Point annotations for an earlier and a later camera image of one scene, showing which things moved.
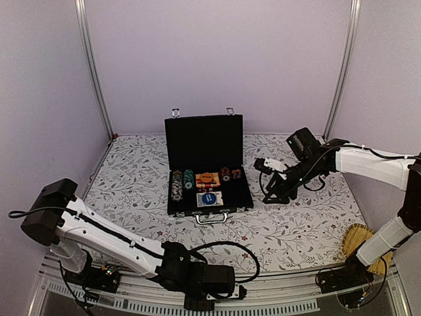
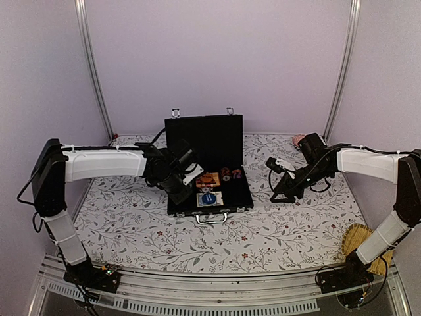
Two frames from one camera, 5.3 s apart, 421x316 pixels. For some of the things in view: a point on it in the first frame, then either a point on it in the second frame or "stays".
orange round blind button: (206, 177) stays
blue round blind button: (208, 198) stays
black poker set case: (206, 178) stays
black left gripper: (192, 305) to (178, 197)
